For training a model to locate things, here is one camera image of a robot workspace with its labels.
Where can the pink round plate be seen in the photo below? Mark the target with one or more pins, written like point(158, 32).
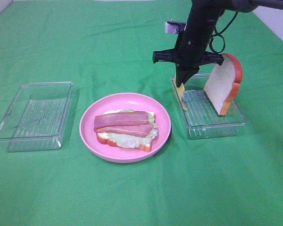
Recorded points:
point(121, 101)

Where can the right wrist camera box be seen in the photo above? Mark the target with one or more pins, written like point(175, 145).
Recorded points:
point(174, 27)

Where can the bread slice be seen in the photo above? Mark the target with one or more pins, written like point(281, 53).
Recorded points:
point(126, 128)
point(224, 82)

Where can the green tablecloth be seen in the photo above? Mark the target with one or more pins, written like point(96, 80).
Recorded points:
point(106, 47)

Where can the yellow cheese slice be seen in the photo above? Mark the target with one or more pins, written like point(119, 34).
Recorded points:
point(180, 90)

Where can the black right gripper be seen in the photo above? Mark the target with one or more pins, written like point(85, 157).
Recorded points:
point(190, 52)

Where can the left clear plastic tray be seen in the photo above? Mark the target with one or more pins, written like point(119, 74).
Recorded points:
point(37, 117)

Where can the bacon strip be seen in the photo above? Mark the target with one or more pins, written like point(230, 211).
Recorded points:
point(120, 119)
point(134, 130)

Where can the clear plastic tray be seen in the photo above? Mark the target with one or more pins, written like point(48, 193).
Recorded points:
point(37, 117)
point(201, 120)

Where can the green lettuce leaf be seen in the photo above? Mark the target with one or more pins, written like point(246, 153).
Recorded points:
point(129, 141)

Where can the right clear plastic tray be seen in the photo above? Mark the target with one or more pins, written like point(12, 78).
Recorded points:
point(201, 120)

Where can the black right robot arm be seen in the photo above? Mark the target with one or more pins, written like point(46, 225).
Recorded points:
point(204, 14)

